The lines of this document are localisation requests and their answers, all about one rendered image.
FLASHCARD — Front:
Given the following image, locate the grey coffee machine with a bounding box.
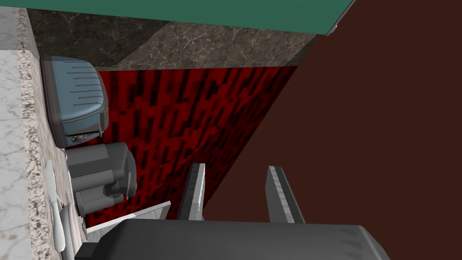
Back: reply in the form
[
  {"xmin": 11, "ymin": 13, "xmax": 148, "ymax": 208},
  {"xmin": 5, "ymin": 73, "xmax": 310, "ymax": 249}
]
[{"xmin": 65, "ymin": 141, "xmax": 138, "ymax": 218}]

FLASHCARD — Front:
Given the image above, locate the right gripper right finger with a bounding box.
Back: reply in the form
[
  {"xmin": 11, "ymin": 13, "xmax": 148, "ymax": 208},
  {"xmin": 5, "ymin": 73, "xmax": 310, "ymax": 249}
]
[{"xmin": 265, "ymin": 166, "xmax": 306, "ymax": 224}]

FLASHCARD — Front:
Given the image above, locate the white knife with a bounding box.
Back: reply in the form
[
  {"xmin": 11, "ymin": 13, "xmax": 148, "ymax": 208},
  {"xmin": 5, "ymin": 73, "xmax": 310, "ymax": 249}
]
[{"xmin": 45, "ymin": 160, "xmax": 66, "ymax": 253}]

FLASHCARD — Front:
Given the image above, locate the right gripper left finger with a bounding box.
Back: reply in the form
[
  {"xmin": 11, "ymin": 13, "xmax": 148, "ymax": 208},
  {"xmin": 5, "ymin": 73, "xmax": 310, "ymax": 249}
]
[{"xmin": 176, "ymin": 162, "xmax": 206, "ymax": 221}]

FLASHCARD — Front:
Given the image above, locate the blue-grey contact grill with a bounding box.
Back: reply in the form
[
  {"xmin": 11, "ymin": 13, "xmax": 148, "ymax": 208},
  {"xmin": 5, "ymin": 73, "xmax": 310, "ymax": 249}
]
[{"xmin": 41, "ymin": 55, "xmax": 110, "ymax": 149}]

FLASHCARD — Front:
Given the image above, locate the green wall cabinet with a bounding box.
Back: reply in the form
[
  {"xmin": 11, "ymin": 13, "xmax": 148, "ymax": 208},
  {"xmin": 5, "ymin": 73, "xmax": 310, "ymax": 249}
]
[{"xmin": 0, "ymin": 0, "xmax": 356, "ymax": 36}]

